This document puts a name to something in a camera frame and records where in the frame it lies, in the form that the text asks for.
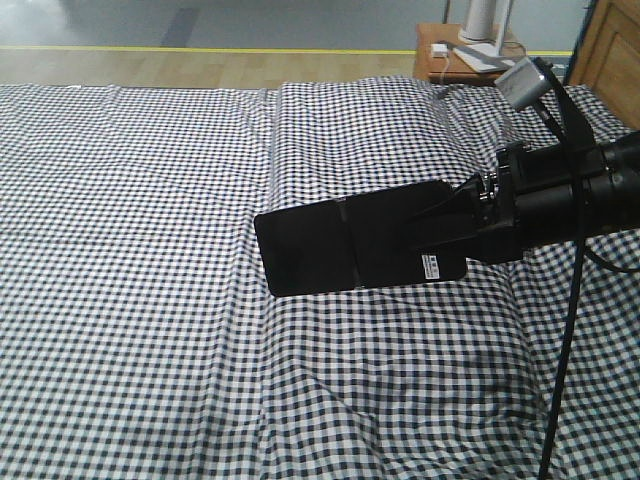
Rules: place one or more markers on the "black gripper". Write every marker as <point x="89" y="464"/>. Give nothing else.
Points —
<point x="542" y="197"/>

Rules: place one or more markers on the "black foldable phone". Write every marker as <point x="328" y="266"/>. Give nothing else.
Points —
<point x="353" y="242"/>

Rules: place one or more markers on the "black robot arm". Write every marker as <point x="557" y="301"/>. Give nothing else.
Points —
<point x="621" y="159"/>

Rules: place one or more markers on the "small wooden nightstand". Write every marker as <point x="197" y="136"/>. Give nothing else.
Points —
<point x="452" y="70"/>

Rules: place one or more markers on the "white charger block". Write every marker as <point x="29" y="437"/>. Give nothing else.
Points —
<point x="439" y="50"/>

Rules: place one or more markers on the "wooden headboard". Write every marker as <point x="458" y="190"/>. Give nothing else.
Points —
<point x="606" y="57"/>

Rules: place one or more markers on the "black white checkered bedsheet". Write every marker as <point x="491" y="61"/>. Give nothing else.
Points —
<point x="139" y="339"/>

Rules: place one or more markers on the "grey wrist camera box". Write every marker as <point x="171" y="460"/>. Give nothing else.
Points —
<point x="525" y="82"/>

